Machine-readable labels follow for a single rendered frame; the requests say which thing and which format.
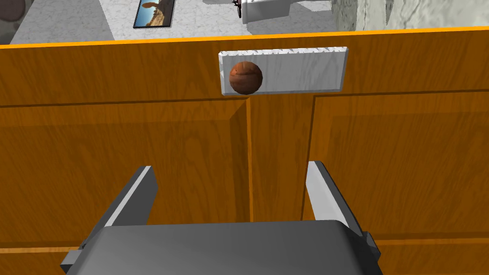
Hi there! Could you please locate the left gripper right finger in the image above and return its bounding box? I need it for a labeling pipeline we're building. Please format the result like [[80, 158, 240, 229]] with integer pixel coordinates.
[[306, 160, 363, 237]]

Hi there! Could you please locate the brown ball door knob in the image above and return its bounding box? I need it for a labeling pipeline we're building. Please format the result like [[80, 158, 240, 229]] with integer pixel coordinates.
[[229, 61, 264, 96]]

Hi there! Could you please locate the white cylindrical appliance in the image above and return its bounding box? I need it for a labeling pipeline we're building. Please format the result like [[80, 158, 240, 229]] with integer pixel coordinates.
[[232, 0, 333, 25]]

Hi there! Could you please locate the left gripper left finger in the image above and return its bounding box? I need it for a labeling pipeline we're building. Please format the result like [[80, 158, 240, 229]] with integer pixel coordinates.
[[104, 165, 159, 228]]

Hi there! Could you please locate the orange wooden door leaf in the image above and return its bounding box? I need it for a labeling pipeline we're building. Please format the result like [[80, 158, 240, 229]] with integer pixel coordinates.
[[0, 26, 489, 275]]

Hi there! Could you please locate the framed landscape picture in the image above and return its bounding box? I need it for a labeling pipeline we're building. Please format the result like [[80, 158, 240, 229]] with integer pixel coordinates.
[[132, 0, 177, 29]]

